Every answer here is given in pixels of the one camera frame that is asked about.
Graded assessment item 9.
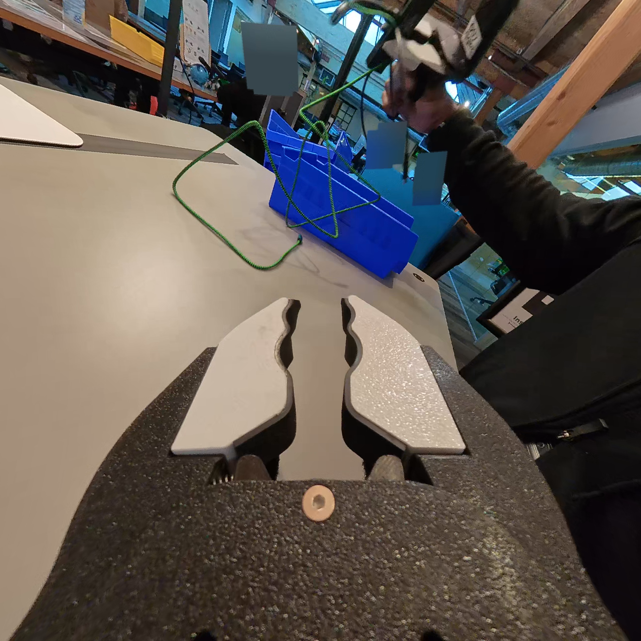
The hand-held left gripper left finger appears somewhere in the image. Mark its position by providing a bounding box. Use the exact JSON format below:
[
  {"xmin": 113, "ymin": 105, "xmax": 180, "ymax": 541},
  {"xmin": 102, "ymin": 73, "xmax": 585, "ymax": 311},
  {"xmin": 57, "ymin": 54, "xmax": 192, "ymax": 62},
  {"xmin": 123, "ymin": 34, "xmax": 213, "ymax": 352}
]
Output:
[{"xmin": 170, "ymin": 297, "xmax": 301, "ymax": 469}]

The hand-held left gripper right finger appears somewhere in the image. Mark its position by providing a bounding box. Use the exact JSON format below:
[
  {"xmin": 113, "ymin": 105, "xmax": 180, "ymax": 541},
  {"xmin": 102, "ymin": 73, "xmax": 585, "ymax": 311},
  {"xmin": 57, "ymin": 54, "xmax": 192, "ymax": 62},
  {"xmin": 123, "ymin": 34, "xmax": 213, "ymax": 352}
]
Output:
[{"xmin": 341, "ymin": 294, "xmax": 467, "ymax": 469}]

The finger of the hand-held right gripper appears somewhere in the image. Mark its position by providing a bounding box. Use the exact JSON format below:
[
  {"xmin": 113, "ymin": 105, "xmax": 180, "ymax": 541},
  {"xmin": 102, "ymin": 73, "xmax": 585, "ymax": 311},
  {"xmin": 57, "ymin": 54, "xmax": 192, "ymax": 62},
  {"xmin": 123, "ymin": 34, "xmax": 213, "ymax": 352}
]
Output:
[{"xmin": 330, "ymin": 0, "xmax": 371, "ymax": 26}]

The green braided cable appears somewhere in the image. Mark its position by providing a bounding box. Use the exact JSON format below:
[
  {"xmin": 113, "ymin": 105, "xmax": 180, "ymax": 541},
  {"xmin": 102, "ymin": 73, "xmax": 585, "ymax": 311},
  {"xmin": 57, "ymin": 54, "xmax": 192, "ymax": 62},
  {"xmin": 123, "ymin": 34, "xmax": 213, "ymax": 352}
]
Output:
[{"xmin": 173, "ymin": 0, "xmax": 401, "ymax": 271}]

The blue plastic bin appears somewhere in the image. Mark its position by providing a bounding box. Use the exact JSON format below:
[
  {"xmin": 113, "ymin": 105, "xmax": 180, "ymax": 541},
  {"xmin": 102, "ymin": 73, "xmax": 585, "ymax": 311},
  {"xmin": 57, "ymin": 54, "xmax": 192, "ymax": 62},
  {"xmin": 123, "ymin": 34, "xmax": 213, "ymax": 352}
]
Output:
[
  {"xmin": 264, "ymin": 109, "xmax": 351, "ymax": 166},
  {"xmin": 269, "ymin": 143, "xmax": 419, "ymax": 279}
]

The person's right forearm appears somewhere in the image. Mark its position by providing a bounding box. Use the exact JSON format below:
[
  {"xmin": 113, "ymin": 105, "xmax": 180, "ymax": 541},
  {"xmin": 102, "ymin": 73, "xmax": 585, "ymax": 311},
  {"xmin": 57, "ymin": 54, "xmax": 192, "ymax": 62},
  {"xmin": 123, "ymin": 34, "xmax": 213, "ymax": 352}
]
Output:
[{"xmin": 428, "ymin": 108, "xmax": 641, "ymax": 296}]

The grey desk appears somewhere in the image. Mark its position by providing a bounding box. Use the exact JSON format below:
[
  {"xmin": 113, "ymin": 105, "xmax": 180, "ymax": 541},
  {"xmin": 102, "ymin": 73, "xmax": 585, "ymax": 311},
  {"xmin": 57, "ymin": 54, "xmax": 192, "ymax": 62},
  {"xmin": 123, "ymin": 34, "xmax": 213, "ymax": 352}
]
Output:
[{"xmin": 0, "ymin": 75, "xmax": 457, "ymax": 641}]

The person's right hand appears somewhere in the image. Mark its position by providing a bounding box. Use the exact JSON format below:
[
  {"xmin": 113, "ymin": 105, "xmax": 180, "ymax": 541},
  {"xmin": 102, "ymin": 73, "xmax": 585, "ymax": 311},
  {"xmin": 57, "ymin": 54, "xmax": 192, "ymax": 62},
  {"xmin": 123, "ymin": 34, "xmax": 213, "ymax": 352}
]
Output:
[{"xmin": 383, "ymin": 75, "xmax": 460, "ymax": 146}]

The black boom stand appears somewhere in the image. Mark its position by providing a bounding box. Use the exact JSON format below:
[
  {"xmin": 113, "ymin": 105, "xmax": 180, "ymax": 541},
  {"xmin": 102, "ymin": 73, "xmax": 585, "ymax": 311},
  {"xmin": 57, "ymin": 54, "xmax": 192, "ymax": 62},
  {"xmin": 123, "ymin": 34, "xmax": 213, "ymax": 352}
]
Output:
[{"xmin": 320, "ymin": 12, "xmax": 377, "ymax": 118}]

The wooden beam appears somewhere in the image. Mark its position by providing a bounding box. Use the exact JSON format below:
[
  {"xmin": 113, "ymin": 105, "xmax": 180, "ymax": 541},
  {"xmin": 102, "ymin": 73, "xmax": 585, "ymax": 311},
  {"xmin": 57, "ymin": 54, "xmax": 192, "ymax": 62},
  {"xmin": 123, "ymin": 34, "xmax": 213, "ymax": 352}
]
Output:
[{"xmin": 507, "ymin": 0, "xmax": 641, "ymax": 170}]

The black white floor sign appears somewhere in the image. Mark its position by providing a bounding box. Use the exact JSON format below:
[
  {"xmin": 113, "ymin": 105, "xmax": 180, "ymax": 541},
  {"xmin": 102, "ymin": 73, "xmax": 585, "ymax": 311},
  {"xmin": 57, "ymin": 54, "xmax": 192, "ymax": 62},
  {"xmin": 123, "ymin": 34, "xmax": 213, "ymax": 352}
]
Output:
[{"xmin": 477, "ymin": 287, "xmax": 558, "ymax": 337}]

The blue partition panel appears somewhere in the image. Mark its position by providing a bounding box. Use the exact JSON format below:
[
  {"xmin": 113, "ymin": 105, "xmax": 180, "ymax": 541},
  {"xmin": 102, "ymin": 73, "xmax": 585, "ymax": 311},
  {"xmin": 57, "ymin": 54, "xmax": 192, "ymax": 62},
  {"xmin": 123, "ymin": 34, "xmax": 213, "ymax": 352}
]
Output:
[{"xmin": 360, "ymin": 168, "xmax": 460, "ymax": 273}]

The white paper sign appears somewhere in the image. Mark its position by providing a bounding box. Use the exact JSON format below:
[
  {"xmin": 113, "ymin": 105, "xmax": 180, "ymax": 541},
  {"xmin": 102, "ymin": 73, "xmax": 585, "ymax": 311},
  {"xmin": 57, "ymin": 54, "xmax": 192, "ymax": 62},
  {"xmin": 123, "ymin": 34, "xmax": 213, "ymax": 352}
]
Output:
[{"xmin": 180, "ymin": 0, "xmax": 212, "ymax": 65}]

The person's black jacket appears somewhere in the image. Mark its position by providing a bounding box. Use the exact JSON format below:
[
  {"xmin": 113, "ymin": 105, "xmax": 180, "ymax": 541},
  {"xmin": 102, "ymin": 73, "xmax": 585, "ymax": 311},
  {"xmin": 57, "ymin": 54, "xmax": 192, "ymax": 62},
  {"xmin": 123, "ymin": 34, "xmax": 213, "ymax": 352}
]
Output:
[{"xmin": 460, "ymin": 240, "xmax": 641, "ymax": 641}]

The yellow bin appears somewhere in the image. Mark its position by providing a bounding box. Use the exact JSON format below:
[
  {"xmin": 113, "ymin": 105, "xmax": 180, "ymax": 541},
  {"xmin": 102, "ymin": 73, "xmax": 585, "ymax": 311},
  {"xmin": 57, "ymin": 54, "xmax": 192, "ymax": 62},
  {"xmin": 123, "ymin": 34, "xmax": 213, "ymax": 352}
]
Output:
[{"xmin": 109, "ymin": 15, "xmax": 166, "ymax": 67}]

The black post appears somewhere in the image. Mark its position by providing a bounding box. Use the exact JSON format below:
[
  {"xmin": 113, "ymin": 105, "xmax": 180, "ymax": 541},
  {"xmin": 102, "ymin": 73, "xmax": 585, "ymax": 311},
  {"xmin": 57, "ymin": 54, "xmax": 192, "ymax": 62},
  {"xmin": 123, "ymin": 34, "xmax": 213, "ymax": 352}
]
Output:
[{"xmin": 159, "ymin": 0, "xmax": 184, "ymax": 117}]

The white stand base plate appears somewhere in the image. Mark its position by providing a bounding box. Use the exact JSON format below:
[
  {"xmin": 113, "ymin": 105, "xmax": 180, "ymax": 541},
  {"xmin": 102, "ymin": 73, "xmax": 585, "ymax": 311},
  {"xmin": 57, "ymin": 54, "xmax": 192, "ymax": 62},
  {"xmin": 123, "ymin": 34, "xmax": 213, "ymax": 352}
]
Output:
[{"xmin": 0, "ymin": 82, "xmax": 84, "ymax": 148}]

